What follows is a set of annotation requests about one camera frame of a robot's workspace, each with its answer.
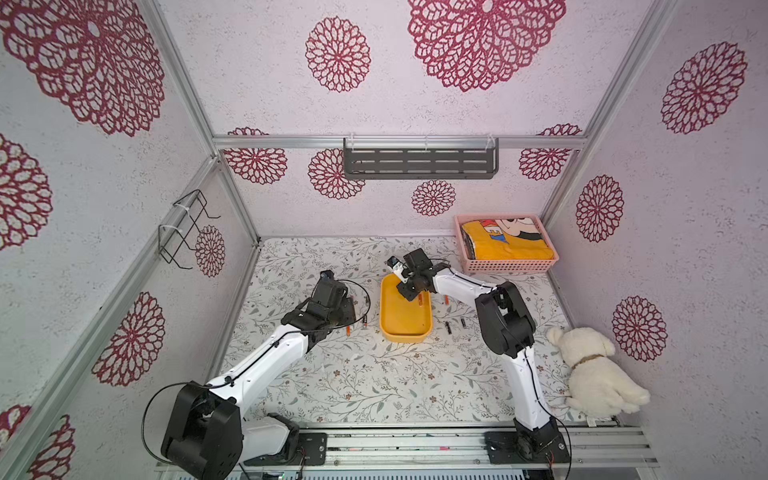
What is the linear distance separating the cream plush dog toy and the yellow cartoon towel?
0.29 meters

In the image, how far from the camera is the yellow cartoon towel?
1.08 m

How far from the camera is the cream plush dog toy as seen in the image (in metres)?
0.73
